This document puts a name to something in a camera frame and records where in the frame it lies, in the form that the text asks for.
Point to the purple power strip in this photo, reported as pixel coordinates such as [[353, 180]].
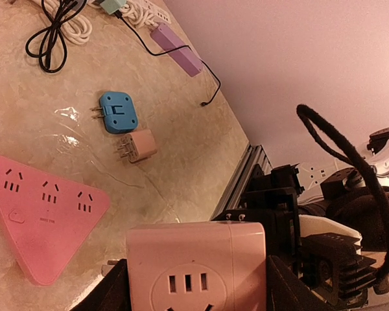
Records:
[[168, 40]]

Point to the pink triangular power socket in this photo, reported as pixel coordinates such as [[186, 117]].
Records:
[[46, 218]]

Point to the small pink charger plug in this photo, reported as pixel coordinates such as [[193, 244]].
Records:
[[137, 145]]

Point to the blue square plug adapter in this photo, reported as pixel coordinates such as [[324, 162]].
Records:
[[117, 111]]

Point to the mint green charger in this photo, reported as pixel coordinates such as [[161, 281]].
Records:
[[111, 6]]

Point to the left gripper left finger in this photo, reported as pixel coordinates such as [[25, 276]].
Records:
[[111, 294]]

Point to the pink cube socket adapter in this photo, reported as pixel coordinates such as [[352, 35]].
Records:
[[197, 266]]

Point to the white power strip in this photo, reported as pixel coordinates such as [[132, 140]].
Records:
[[144, 13]]

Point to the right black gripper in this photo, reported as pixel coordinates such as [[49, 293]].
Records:
[[272, 201]]

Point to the aluminium front rail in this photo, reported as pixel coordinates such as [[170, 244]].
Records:
[[252, 156]]

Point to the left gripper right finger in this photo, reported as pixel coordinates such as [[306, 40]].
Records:
[[286, 292]]

